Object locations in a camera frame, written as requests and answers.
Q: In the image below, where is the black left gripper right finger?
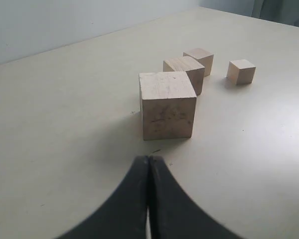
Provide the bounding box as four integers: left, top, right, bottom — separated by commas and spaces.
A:
148, 156, 239, 239

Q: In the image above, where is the second largest wooden cube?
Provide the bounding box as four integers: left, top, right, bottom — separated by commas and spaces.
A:
163, 56, 205, 96

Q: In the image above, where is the smallest wooden cube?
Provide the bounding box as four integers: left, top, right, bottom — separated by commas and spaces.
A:
226, 59, 256, 85

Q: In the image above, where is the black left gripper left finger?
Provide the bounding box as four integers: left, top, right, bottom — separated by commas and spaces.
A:
59, 156, 150, 239

